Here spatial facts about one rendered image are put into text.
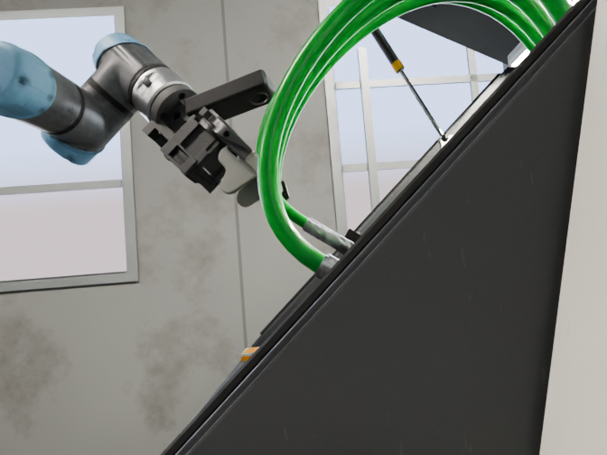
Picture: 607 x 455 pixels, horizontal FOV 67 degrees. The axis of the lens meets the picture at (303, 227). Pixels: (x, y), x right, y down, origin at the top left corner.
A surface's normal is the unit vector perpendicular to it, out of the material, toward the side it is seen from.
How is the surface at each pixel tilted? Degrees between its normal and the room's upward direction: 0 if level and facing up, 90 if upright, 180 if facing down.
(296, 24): 90
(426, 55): 90
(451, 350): 90
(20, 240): 90
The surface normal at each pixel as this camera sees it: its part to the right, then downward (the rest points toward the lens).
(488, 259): -0.04, -0.07
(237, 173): -0.29, -0.29
